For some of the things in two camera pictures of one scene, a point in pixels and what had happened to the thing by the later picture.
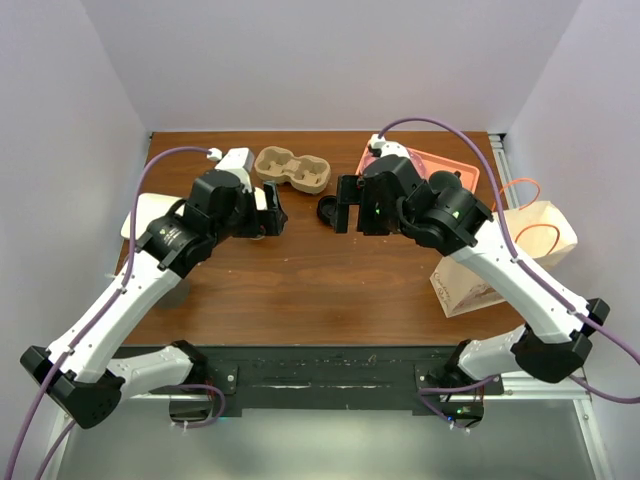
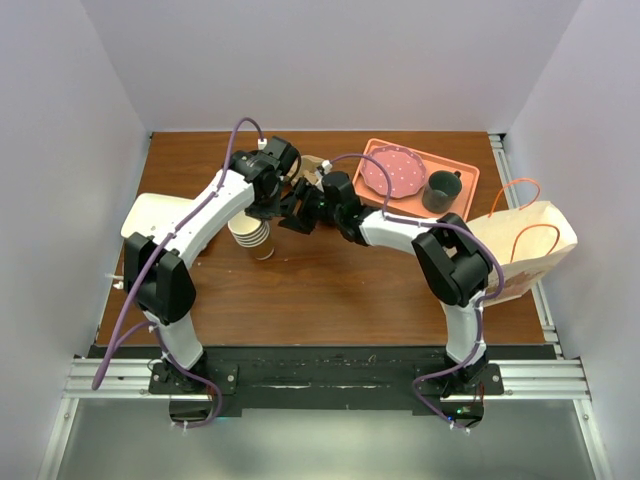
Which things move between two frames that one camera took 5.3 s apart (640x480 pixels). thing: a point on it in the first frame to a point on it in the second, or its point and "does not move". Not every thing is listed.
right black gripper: [351, 189] to [300, 220]
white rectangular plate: [149, 207] does not move
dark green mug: [443, 179] does not move
